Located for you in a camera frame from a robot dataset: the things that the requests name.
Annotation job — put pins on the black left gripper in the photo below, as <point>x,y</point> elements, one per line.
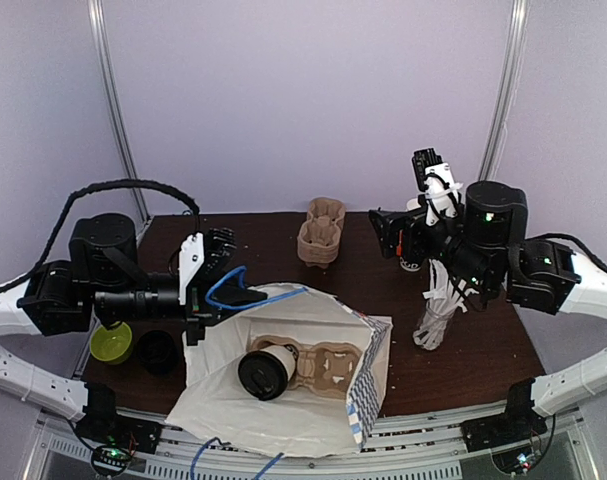
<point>197,309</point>

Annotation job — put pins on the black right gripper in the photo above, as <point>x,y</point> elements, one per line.
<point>384,232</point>

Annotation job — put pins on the single white paper cup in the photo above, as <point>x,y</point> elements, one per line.
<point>287,354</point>

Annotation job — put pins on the black plastic cup lid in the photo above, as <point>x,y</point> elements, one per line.
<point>263,375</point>

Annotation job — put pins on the stack of black cup lids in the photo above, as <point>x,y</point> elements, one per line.
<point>157,353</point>

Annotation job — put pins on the blue checkered paper bag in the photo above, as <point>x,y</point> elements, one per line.
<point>298,423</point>

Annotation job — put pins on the single brown pulp cup carrier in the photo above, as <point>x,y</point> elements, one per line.
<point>326,368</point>

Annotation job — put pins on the stack of paper cups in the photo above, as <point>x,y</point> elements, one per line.
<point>407,260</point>

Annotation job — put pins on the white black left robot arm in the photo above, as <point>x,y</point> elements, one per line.
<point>103,280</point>

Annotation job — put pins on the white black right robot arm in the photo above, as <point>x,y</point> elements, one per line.
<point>480,241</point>

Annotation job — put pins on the glass of wrapped straws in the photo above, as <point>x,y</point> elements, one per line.
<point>443,299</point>

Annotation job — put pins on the brown pulp cup carrier stack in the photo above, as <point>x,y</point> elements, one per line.
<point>319,237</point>

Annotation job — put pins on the green bowl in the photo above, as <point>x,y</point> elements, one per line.
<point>112,346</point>

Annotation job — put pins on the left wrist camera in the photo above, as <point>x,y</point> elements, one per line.
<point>202,258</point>

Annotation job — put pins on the right aluminium frame post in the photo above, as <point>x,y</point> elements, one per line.
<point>507,89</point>

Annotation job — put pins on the aluminium frame post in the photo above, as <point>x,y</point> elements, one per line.
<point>101,42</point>
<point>507,89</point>

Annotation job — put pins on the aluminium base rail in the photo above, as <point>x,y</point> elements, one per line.
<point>425,446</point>

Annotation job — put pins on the left aluminium frame post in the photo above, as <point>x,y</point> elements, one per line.
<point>101,42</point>

